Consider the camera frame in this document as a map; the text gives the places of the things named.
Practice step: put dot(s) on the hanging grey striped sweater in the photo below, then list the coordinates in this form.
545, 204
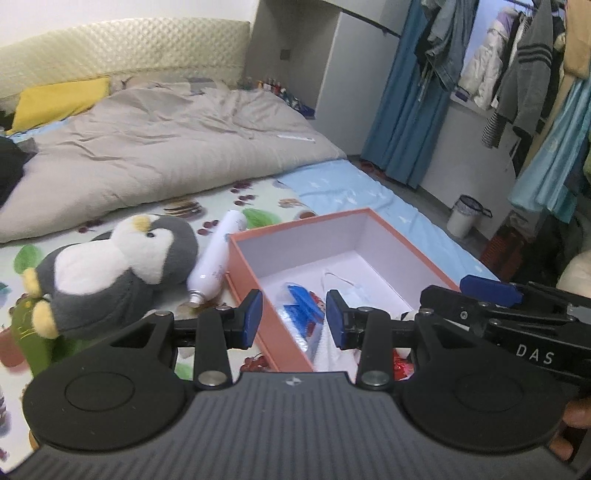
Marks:
526, 74

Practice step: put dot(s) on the hanging beige garment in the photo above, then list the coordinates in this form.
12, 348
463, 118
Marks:
577, 37

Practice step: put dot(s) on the white textured cloth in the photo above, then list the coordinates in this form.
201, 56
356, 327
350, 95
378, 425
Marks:
330, 355

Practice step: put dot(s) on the red basket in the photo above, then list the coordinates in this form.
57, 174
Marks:
501, 254

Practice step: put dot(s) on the hanging light blue dress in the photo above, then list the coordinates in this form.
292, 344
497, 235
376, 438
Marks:
554, 161

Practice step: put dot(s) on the orange cardboard box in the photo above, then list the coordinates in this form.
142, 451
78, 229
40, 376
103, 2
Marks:
249, 272

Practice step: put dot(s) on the hanging denim garment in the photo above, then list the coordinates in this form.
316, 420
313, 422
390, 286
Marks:
443, 46

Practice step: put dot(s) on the wall switch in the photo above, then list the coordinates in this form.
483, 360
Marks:
286, 54

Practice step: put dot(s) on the shiny red foil packet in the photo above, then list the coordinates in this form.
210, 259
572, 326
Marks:
402, 369

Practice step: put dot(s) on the green embroidered plush toy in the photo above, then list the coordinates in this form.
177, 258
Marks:
32, 341

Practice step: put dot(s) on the cream padded headboard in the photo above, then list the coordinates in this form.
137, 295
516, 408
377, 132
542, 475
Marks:
115, 46

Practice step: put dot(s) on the person's right hand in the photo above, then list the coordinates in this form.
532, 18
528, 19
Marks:
577, 415

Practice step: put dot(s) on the white spray bottle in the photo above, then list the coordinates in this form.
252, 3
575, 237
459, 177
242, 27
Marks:
212, 263

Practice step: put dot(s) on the fruit print mat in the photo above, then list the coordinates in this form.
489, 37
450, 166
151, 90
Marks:
138, 207

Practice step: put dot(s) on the grey white penguin plush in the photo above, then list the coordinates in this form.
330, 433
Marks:
92, 286

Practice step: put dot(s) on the row of small bottles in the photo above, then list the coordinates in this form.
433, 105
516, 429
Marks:
277, 87

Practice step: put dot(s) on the clear zip bag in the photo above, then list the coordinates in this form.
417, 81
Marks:
364, 295

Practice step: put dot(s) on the grey duvet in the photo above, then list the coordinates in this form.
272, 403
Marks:
161, 152

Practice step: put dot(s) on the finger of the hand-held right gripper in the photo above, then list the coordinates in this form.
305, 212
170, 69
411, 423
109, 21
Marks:
489, 286
452, 302

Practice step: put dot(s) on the hanging white puffer jacket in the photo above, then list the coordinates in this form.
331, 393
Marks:
485, 64

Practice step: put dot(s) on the white cabinet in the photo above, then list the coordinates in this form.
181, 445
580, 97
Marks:
341, 69

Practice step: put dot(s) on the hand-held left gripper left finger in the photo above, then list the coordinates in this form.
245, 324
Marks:
251, 318

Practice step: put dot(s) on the white trash bin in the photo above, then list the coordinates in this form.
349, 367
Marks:
461, 219

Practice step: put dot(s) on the clear bag of blue items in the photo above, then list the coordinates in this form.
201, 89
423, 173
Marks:
300, 304

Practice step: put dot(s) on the blue curtain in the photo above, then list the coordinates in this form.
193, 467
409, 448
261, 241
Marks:
401, 115

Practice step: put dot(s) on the white stick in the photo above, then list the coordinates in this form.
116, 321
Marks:
295, 138

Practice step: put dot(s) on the yellow pillow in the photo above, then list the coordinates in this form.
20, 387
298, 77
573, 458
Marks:
55, 99

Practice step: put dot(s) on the dark cloth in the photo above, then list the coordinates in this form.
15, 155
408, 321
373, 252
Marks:
9, 170

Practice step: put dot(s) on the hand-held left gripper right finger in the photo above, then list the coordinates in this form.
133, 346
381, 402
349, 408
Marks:
334, 318

